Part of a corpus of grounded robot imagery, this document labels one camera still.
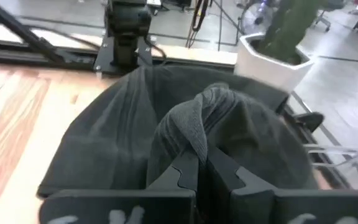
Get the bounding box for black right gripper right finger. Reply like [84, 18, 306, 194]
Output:
[203, 146, 358, 224]

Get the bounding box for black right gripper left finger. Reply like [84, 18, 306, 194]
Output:
[39, 151, 200, 224]

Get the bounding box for dark grey baseball cap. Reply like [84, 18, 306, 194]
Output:
[37, 63, 290, 198]
[146, 82, 319, 191]

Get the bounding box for white hexagonal plant pot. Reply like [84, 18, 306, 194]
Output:
[233, 32, 315, 94]

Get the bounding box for green cactus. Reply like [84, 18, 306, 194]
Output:
[256, 0, 323, 63]

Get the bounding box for grey office chair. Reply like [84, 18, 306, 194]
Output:
[314, 0, 344, 32]

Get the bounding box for grey floor fan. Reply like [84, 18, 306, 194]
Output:
[240, 0, 275, 35]

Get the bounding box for black rear table bracket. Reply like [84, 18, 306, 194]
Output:
[292, 111, 325, 133]

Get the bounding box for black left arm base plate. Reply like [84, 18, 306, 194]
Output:
[93, 34, 167, 77]

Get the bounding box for hanging black cables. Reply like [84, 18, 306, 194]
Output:
[185, 0, 211, 49]

